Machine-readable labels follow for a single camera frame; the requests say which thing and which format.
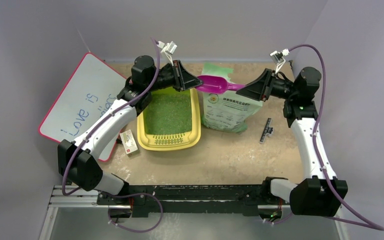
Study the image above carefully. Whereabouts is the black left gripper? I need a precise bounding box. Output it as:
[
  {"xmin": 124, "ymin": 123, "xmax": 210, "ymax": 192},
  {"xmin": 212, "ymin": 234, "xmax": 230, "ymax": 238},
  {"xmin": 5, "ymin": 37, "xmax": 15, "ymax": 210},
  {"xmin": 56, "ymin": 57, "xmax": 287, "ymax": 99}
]
[{"xmin": 146, "ymin": 60, "xmax": 203, "ymax": 93}]

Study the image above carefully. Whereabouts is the magenta plastic litter scoop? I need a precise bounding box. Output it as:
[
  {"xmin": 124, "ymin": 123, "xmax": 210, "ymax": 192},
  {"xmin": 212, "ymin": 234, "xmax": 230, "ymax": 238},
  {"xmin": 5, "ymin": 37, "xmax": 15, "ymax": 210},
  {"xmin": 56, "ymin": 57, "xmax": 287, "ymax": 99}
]
[{"xmin": 196, "ymin": 75, "xmax": 246, "ymax": 95}]

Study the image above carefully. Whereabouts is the green cat litter bag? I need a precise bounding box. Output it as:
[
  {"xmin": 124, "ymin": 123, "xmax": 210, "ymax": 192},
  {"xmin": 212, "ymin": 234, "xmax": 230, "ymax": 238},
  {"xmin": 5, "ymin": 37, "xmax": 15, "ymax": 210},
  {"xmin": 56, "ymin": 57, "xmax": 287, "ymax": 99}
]
[{"xmin": 200, "ymin": 62, "xmax": 263, "ymax": 134}]

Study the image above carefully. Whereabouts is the yellow litter box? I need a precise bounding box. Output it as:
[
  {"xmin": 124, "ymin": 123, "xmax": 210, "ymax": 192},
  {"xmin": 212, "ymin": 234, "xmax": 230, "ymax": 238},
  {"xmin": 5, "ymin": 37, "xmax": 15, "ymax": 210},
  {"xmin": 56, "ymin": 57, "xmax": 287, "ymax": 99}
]
[{"xmin": 137, "ymin": 88, "xmax": 201, "ymax": 152}]

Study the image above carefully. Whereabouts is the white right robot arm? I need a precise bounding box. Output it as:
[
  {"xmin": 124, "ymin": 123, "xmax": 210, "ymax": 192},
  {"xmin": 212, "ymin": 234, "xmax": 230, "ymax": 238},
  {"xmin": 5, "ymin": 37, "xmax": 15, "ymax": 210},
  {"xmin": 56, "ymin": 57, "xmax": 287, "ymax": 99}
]
[{"xmin": 236, "ymin": 66, "xmax": 348, "ymax": 217}]

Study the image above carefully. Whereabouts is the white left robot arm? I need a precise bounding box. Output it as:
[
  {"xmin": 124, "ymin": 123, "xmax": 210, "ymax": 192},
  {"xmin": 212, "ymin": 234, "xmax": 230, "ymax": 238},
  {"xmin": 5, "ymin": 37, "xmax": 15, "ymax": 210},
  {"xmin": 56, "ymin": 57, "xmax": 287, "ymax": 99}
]
[{"xmin": 57, "ymin": 55, "xmax": 203, "ymax": 205}]

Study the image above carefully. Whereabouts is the small white red box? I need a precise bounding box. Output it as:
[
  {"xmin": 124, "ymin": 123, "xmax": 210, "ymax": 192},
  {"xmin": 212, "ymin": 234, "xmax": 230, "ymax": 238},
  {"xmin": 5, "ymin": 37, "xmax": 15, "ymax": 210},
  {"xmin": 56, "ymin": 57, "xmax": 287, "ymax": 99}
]
[{"xmin": 119, "ymin": 129, "xmax": 139, "ymax": 155}]

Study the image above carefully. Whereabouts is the black ruler strip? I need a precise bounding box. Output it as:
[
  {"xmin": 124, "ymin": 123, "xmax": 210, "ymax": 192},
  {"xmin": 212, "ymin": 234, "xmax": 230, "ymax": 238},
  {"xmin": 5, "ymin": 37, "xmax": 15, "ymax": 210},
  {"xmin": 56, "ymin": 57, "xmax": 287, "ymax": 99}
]
[{"xmin": 259, "ymin": 117, "xmax": 274, "ymax": 144}]

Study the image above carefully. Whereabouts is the pink framed whiteboard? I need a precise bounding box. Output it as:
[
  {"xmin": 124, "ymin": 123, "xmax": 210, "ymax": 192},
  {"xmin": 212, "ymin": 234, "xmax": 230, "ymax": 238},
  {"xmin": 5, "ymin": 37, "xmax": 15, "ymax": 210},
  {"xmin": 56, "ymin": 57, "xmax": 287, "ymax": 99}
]
[{"xmin": 38, "ymin": 53, "xmax": 126, "ymax": 143}]

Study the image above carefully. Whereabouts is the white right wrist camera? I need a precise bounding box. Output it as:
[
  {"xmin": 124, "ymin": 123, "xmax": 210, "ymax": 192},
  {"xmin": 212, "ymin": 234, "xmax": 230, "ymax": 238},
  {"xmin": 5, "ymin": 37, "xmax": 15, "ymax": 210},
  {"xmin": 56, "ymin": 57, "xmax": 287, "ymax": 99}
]
[{"xmin": 270, "ymin": 48, "xmax": 290, "ymax": 74}]

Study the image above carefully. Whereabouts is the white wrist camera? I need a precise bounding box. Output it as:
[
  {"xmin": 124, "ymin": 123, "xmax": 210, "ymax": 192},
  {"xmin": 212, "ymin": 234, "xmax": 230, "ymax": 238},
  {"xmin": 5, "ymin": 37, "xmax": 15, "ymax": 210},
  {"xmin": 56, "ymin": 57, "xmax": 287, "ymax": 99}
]
[
  {"xmin": 270, "ymin": 48, "xmax": 290, "ymax": 74},
  {"xmin": 157, "ymin": 41, "xmax": 178, "ymax": 66}
]

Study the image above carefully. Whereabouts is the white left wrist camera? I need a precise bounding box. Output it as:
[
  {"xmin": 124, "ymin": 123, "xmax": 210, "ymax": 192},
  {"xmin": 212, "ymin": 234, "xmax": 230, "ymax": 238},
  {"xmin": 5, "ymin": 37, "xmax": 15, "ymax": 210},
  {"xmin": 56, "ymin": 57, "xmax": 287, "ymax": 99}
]
[{"xmin": 157, "ymin": 41, "xmax": 178, "ymax": 66}]

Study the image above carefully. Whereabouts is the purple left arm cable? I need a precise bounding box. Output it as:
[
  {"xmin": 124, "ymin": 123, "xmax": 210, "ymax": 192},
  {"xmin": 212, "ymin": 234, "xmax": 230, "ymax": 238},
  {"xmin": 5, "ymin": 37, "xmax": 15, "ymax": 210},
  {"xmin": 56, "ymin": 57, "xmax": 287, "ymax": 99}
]
[{"xmin": 61, "ymin": 37, "xmax": 162, "ymax": 197}]

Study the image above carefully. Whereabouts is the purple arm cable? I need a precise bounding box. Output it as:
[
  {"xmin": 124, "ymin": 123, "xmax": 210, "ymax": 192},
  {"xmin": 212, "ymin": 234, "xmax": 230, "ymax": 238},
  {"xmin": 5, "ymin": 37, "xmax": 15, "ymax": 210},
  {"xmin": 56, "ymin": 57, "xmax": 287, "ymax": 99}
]
[
  {"xmin": 61, "ymin": 37, "xmax": 162, "ymax": 197},
  {"xmin": 288, "ymin": 43, "xmax": 384, "ymax": 232}
]

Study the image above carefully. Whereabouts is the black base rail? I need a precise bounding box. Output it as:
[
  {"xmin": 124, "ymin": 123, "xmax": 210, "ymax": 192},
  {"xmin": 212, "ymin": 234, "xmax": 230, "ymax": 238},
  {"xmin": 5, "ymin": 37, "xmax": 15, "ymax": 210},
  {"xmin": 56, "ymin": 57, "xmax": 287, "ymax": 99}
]
[{"xmin": 97, "ymin": 180, "xmax": 289, "ymax": 218}]

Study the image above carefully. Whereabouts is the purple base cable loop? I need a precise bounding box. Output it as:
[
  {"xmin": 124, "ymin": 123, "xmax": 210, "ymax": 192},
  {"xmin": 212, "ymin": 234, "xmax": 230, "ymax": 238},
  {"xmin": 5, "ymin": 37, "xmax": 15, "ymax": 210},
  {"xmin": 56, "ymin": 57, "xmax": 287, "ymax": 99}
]
[{"xmin": 107, "ymin": 193, "xmax": 164, "ymax": 234}]

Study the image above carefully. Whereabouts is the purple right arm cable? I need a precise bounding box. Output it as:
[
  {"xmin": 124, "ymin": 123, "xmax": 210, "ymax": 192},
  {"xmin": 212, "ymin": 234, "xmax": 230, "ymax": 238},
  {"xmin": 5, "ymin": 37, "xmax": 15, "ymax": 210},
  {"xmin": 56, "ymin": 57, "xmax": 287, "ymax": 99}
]
[{"xmin": 288, "ymin": 43, "xmax": 384, "ymax": 232}]

